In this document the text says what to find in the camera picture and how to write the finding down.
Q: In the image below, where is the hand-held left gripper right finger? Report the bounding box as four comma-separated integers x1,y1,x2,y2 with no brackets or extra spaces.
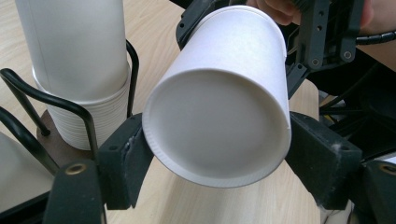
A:
284,111,364,211

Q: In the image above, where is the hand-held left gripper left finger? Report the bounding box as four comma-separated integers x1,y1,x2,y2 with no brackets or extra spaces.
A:
97,112,156,211

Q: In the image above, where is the single white paper cup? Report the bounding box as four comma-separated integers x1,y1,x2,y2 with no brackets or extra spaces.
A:
141,4,293,189

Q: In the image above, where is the dark double cup holder rack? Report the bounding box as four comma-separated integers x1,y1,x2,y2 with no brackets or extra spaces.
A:
0,39,140,177

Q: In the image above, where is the tall stack of white cups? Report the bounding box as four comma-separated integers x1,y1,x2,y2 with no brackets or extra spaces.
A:
14,0,132,152

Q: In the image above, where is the right gripper black spiral cable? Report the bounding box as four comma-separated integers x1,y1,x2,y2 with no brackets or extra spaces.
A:
355,29,396,47

